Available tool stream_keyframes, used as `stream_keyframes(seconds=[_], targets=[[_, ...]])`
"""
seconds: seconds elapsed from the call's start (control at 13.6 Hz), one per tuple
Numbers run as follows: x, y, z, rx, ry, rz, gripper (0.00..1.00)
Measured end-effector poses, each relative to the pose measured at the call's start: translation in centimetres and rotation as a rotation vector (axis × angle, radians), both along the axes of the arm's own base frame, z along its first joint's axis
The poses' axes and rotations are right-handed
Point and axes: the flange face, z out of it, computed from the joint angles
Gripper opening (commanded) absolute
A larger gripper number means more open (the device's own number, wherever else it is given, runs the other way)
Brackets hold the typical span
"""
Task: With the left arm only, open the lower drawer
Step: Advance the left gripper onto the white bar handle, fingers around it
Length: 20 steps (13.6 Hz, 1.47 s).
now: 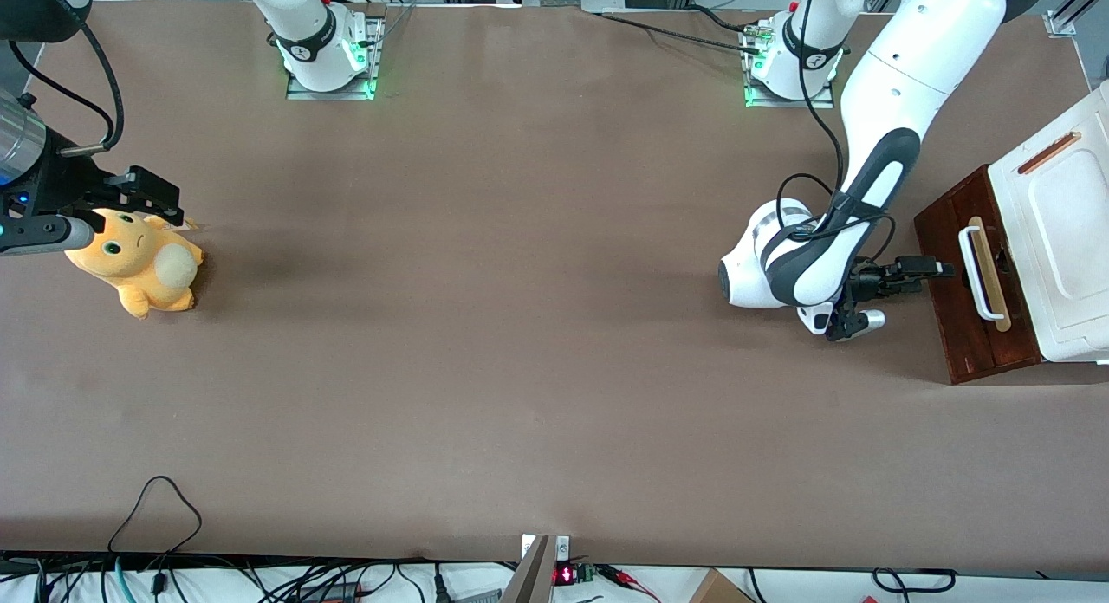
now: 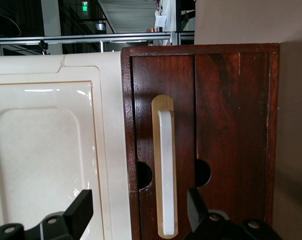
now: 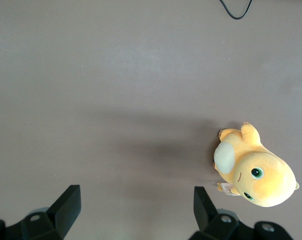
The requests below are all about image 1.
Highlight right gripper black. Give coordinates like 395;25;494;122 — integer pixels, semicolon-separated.
0;131;185;230

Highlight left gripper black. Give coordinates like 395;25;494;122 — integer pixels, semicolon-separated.
837;256;957;309

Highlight white drawer handle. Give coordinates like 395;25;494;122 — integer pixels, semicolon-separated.
957;225;1007;324

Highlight dark brown wooden drawer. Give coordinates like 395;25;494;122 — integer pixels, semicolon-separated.
914;164;1043;386

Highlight light wooden drawer strip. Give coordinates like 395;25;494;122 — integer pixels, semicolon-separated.
966;215;1014;334

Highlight white drawer cabinet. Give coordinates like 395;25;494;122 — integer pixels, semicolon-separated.
986;81;1109;366

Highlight orange plush toy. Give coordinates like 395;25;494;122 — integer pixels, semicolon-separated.
63;207;206;321

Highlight brown cardboard box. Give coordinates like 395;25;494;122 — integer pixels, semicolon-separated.
688;567;757;603

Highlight red and black clip leads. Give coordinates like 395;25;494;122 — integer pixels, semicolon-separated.
596;564;662;601

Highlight black power adapter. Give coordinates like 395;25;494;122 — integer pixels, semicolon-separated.
298;580;366;603

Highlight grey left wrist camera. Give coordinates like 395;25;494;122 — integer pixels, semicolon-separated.
823;308;887;343

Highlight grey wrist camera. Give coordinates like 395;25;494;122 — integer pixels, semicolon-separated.
823;308;887;343
0;215;97;258

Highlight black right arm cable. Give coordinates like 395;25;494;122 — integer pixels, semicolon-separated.
7;23;127;159

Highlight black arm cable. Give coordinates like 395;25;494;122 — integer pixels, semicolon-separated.
7;23;127;159
775;0;898;271

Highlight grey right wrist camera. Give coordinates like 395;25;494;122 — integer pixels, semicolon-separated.
0;215;97;258

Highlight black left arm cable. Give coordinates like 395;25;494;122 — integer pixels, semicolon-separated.
775;0;898;271

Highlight copper cabinet lid handle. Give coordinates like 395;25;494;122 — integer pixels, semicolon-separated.
1016;131;1084;177

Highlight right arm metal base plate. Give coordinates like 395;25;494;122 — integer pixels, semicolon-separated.
285;14;387;102

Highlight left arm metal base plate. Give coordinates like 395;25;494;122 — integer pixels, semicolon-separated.
742;20;838;111

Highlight looped thin black cable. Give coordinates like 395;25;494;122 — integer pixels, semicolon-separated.
107;475;204;556

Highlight aluminium frame profile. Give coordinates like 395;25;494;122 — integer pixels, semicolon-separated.
1043;0;1109;40

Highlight black oval cable loop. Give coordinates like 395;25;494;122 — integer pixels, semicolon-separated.
870;567;959;596

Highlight black cable across table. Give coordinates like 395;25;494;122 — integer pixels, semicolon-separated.
596;10;765;55

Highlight grey metal camera post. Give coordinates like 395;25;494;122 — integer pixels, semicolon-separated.
498;534;574;603

